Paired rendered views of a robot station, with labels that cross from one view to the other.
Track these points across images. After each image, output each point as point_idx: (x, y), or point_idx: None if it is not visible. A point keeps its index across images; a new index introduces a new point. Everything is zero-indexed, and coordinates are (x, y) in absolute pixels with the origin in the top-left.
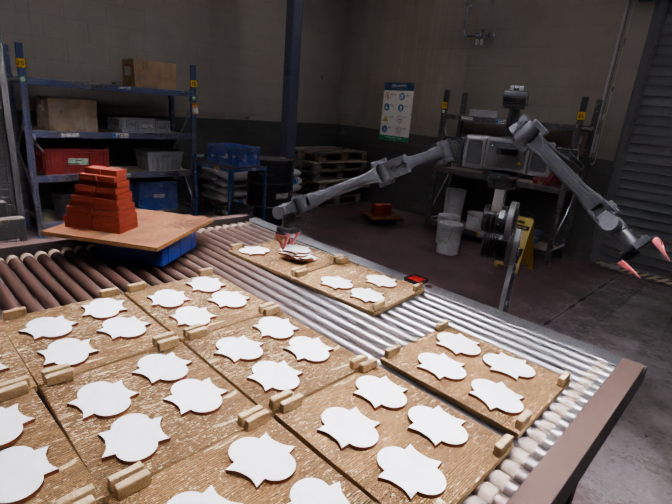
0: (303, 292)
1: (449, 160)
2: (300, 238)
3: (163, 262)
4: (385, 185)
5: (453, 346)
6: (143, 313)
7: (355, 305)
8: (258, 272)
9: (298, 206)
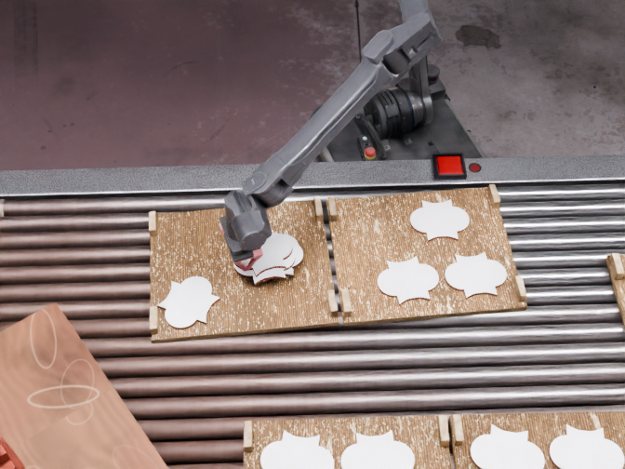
0: (393, 338)
1: None
2: (152, 181)
3: None
4: (401, 77)
5: None
6: None
7: (491, 310)
8: (266, 346)
9: (268, 200)
